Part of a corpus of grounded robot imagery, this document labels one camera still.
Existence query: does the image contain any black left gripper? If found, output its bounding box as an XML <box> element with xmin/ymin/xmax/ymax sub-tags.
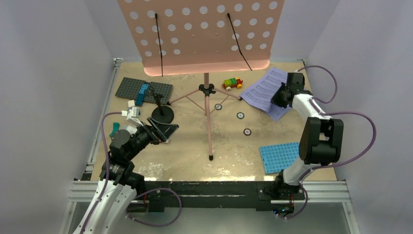
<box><xmin>126</xmin><ymin>117</ymin><xmax>178</xmax><ymax>160</ymax></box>

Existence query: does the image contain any black microphone stand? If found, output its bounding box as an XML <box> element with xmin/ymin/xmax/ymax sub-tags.
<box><xmin>147</xmin><ymin>86</ymin><xmax>174</xmax><ymax>123</ymax></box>

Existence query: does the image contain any pink music stand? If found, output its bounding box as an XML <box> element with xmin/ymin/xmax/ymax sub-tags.
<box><xmin>116</xmin><ymin>0</ymin><xmax>286</xmax><ymax>161</ymax></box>

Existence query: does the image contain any white microphone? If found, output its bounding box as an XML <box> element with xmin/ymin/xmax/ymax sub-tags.
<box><xmin>124</xmin><ymin>125</ymin><xmax>137</xmax><ymax>135</ymax></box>

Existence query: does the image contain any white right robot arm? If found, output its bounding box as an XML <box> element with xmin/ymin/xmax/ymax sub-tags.
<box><xmin>270</xmin><ymin>72</ymin><xmax>344</xmax><ymax>198</ymax></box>

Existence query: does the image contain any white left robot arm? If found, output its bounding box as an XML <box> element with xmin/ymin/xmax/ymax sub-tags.
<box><xmin>74</xmin><ymin>111</ymin><xmax>179</xmax><ymax>234</ymax></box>

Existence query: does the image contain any blue brick column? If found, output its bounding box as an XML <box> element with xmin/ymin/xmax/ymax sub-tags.
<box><xmin>135</xmin><ymin>83</ymin><xmax>149</xmax><ymax>106</ymax></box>

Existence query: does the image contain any blue and white brick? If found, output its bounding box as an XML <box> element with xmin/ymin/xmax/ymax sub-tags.
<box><xmin>128</xmin><ymin>100</ymin><xmax>135</xmax><ymax>108</ymax></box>

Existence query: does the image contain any blue poker chip near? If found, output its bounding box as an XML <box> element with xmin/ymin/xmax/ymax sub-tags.
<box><xmin>236</xmin><ymin>112</ymin><xmax>244</xmax><ymax>119</ymax></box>

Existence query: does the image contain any blue poker chip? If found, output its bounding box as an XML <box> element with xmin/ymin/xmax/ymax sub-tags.
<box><xmin>214</xmin><ymin>103</ymin><xmax>222</xmax><ymax>110</ymax></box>
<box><xmin>236</xmin><ymin>112</ymin><xmax>244</xmax><ymax>119</ymax></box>

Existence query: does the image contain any teal arch block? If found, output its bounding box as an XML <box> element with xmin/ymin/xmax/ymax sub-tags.
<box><xmin>109</xmin><ymin>122</ymin><xmax>120</xmax><ymax>137</ymax></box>

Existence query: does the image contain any orange black poker chip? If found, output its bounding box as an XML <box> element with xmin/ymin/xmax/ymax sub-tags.
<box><xmin>243</xmin><ymin>128</ymin><xmax>251</xmax><ymax>136</ymax></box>

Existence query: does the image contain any dark grey building baseplate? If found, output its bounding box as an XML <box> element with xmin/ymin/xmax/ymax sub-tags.
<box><xmin>115</xmin><ymin>77</ymin><xmax>173</xmax><ymax>104</ymax></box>

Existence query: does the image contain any colourful brick toy car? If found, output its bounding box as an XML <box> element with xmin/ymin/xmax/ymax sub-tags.
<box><xmin>222</xmin><ymin>77</ymin><xmax>243</xmax><ymax>91</ymax></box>

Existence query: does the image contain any blue poker chip far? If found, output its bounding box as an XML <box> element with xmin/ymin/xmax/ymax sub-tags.
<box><xmin>214</xmin><ymin>103</ymin><xmax>222</xmax><ymax>110</ymax></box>

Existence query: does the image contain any light blue building baseplate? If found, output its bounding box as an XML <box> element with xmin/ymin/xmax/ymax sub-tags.
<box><xmin>259</xmin><ymin>142</ymin><xmax>299</xmax><ymax>174</ymax></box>

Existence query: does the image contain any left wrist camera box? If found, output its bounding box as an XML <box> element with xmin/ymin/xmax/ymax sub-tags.
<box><xmin>121</xmin><ymin>106</ymin><xmax>144</xmax><ymax>127</ymax></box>

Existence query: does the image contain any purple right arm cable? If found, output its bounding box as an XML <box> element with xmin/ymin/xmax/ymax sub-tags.
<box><xmin>277</xmin><ymin>65</ymin><xmax>377</xmax><ymax>220</ymax></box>

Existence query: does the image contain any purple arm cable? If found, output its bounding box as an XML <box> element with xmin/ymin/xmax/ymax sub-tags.
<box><xmin>79</xmin><ymin>112</ymin><xmax>183</xmax><ymax>234</ymax></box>
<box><xmin>277</xmin><ymin>65</ymin><xmax>377</xmax><ymax>220</ymax></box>

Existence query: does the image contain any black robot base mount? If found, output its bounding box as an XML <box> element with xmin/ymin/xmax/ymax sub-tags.
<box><xmin>127</xmin><ymin>181</ymin><xmax>305</xmax><ymax>215</ymax></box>

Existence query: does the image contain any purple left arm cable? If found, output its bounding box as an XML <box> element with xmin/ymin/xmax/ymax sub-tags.
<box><xmin>79</xmin><ymin>112</ymin><xmax>183</xmax><ymax>234</ymax></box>

